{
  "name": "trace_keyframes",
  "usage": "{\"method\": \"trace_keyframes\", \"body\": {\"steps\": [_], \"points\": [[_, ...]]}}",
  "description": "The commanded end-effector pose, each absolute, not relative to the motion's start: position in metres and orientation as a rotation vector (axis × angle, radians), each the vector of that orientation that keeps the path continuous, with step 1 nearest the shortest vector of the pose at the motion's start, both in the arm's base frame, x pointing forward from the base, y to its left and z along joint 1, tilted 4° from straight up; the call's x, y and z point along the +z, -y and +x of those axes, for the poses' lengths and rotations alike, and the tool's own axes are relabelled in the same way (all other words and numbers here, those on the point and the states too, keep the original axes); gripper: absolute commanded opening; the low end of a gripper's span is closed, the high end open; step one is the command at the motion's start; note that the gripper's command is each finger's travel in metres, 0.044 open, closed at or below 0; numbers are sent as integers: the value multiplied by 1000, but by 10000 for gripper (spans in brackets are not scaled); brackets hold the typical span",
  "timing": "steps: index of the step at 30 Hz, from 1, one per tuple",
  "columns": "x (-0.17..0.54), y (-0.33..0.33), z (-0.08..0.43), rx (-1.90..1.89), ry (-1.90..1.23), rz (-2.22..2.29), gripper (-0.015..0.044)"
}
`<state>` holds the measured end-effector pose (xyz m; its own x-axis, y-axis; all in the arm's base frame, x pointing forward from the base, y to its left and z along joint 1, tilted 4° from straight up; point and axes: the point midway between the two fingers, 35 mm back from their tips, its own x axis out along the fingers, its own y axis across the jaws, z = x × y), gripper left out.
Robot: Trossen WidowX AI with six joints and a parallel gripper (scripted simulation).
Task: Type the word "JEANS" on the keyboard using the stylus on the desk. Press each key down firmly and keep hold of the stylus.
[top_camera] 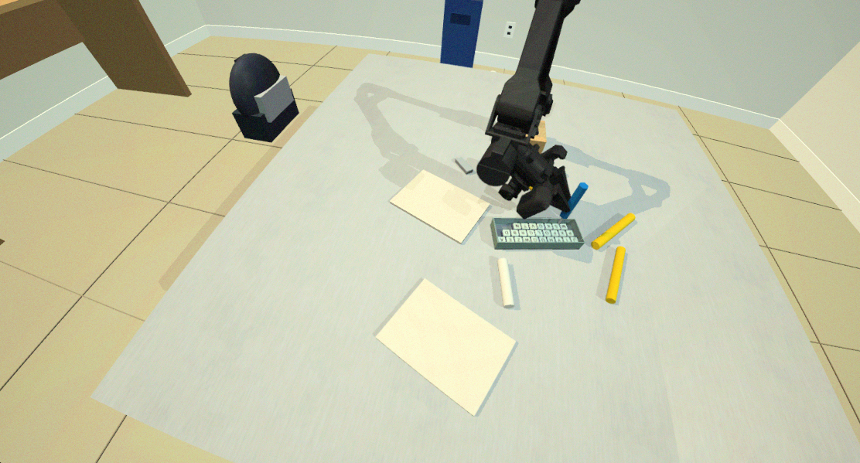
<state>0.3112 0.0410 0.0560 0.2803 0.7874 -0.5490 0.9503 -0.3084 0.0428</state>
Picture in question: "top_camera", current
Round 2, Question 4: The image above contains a grey keyboard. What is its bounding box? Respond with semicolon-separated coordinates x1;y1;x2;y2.
490;217;585;250

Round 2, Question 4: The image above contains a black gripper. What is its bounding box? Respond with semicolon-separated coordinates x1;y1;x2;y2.
511;144;571;219

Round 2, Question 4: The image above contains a blue stylus with grey tip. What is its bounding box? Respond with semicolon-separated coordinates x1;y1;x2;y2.
558;182;589;224

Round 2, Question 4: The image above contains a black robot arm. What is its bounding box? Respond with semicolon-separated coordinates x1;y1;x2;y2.
476;0;581;201

